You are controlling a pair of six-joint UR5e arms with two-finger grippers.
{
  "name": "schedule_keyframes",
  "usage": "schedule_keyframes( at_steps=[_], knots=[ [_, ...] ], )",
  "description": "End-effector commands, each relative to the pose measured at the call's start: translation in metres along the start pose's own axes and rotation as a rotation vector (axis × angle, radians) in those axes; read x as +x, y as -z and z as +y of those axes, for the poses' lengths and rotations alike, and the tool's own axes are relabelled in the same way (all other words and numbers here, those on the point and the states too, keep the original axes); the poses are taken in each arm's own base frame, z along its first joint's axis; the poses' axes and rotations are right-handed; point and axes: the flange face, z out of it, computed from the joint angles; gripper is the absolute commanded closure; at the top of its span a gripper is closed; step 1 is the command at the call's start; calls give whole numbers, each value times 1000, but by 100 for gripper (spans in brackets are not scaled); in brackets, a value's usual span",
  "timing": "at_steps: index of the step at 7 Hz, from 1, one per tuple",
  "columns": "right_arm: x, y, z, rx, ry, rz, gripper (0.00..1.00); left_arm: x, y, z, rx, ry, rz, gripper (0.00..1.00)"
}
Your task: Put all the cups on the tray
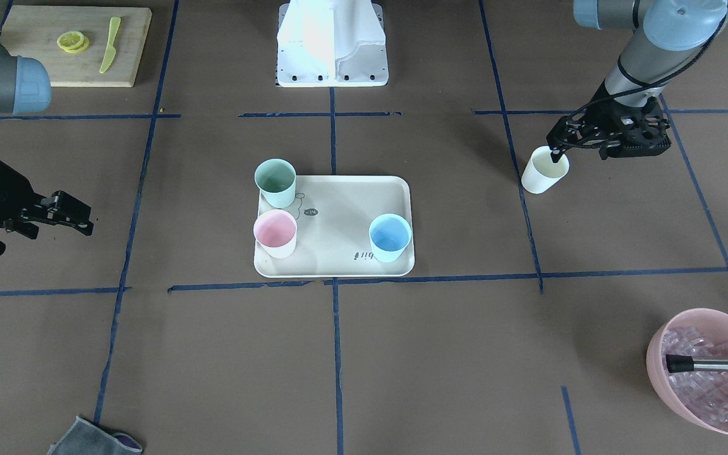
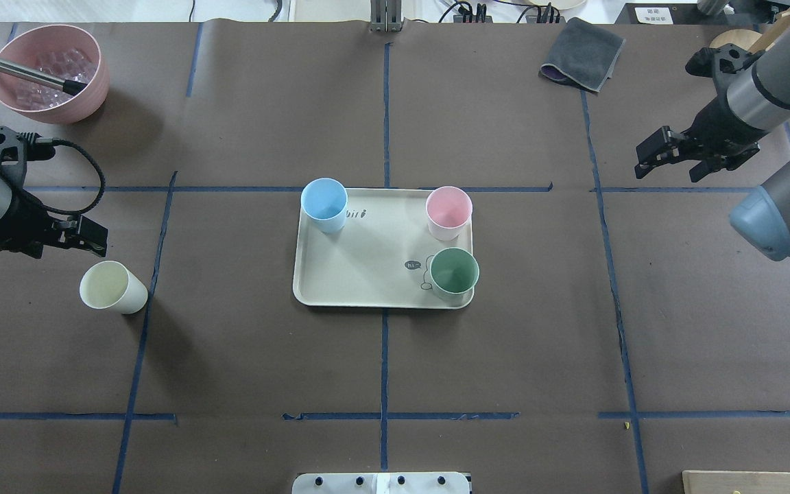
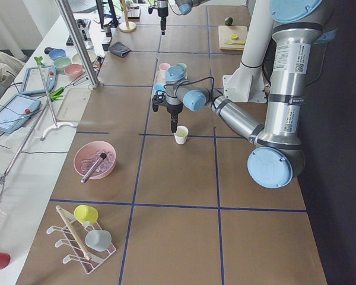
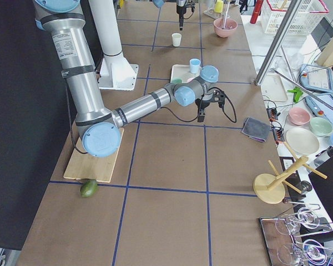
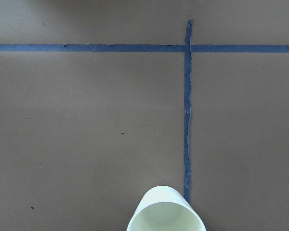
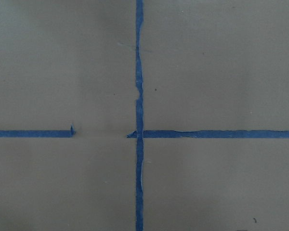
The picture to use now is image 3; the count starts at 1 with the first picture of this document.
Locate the teach pendant tablet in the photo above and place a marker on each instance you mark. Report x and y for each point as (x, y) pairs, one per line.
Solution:
(34, 84)

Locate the small green bowl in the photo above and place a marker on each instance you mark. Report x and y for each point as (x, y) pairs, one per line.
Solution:
(61, 63)

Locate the grey cup on rack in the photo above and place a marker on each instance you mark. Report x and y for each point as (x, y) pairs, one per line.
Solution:
(98, 240)

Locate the wooden cup stand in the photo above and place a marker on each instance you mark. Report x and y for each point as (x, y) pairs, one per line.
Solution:
(126, 26)

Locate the metal tongs black tip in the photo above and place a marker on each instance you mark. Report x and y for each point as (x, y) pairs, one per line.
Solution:
(93, 168)

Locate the lemon slices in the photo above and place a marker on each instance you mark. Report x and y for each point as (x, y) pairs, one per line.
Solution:
(233, 36)

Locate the pink cup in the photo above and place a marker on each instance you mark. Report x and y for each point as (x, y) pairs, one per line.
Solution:
(163, 67)

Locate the wooden cutting board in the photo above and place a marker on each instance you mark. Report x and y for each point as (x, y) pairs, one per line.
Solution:
(224, 33)

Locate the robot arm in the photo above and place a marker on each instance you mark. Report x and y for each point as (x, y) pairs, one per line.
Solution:
(184, 6)
(294, 26)

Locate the long metal reacher grabber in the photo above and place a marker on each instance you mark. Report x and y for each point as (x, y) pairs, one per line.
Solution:
(56, 123)

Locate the large pink bowl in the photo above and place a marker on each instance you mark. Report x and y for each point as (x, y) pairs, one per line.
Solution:
(87, 155)

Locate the cream yellow cup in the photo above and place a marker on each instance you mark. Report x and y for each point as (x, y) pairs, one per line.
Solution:
(181, 134)

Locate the small blue bowl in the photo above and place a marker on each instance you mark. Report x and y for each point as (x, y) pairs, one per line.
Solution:
(56, 54)

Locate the cream rabbit tray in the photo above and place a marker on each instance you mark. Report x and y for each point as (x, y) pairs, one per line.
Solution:
(158, 80)

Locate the green avocado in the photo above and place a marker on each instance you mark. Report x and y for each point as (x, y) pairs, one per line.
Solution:
(228, 21)

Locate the grey folded cloth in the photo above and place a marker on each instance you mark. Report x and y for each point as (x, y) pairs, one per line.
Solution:
(119, 49)

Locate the yellow cup on rack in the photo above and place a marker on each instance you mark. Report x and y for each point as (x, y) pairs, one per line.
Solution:
(85, 213)

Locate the aluminium camera post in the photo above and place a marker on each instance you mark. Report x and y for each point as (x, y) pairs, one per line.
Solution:
(73, 29)

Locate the spare cream tray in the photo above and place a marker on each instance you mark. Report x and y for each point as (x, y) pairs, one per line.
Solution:
(73, 105)

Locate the wooden rolling pin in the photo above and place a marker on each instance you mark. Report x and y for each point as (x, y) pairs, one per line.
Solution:
(68, 218)

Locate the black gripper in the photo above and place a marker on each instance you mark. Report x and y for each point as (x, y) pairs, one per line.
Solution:
(162, 12)
(173, 109)

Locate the white wire cup rack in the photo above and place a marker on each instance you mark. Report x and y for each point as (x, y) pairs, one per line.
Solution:
(82, 233)

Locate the blue cup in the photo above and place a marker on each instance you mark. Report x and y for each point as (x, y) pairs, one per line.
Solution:
(159, 87)

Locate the small pink bowl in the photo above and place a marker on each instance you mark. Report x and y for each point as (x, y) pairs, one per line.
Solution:
(73, 70)

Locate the yellow plastic knife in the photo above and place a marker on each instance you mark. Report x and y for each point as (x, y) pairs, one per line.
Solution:
(234, 43)

